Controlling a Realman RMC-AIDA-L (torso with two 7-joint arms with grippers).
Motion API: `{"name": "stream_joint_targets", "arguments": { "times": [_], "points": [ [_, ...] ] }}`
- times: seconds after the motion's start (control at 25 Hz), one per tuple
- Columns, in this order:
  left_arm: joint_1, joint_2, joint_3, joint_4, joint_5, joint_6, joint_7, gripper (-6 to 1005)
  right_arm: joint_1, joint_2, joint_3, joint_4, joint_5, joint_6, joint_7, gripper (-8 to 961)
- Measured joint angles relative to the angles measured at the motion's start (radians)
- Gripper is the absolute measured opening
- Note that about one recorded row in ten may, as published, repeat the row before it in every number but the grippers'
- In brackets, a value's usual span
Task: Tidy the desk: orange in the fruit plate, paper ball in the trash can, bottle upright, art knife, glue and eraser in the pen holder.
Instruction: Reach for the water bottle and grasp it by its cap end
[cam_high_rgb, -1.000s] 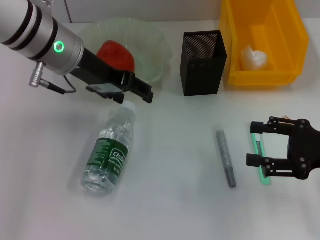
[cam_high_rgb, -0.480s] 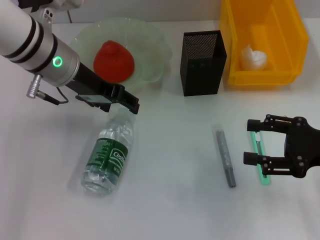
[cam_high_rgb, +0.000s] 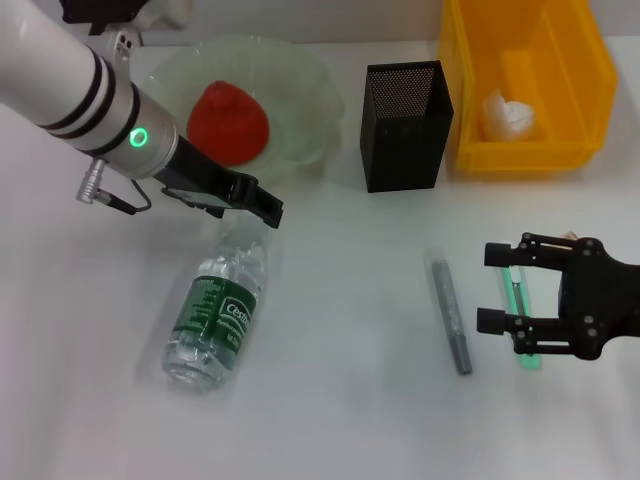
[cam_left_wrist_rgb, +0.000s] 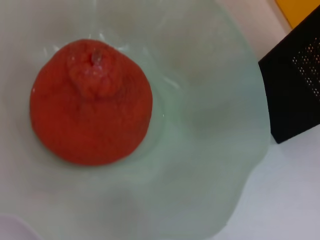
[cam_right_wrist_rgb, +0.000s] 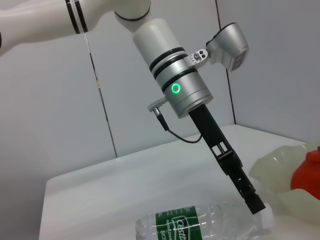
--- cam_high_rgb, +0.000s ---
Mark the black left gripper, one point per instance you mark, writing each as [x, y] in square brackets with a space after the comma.
[200, 167]

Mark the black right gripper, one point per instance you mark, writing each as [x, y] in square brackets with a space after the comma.
[600, 300]

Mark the green utility knife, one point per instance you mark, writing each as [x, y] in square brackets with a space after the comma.
[515, 295]

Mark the clear green-label water bottle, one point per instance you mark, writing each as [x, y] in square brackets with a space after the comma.
[220, 310]

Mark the white paper ball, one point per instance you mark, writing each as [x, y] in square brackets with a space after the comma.
[510, 117]

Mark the green glass fruit plate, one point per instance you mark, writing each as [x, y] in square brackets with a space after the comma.
[300, 100]

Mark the black mesh pen holder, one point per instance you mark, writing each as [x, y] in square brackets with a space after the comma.
[400, 155]

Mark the yellow plastic bin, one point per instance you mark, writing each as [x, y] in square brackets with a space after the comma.
[500, 155]

